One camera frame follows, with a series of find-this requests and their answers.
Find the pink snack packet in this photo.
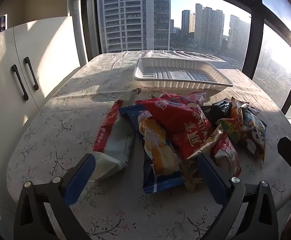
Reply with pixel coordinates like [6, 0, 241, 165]
[186, 90, 207, 106]

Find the black snack bag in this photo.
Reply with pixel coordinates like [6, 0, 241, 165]
[201, 99, 232, 128]

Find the red white snack bag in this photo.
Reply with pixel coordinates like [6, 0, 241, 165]
[91, 100, 135, 181]

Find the large red snack bag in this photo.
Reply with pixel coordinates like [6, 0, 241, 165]
[136, 93, 213, 160]

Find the gold red pie packet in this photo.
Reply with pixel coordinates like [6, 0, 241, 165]
[179, 125, 241, 192]

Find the orange snack packet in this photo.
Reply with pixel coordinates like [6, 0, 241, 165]
[217, 97, 249, 143]

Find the white cabinet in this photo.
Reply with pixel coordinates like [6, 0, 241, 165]
[0, 16, 80, 212]

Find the white plastic tray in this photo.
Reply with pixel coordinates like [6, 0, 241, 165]
[133, 57, 233, 91]

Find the blue bread snack packet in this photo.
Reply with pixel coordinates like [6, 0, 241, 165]
[119, 105, 184, 193]

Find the blue panda chips bag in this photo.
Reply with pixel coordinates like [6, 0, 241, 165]
[241, 108, 266, 162]

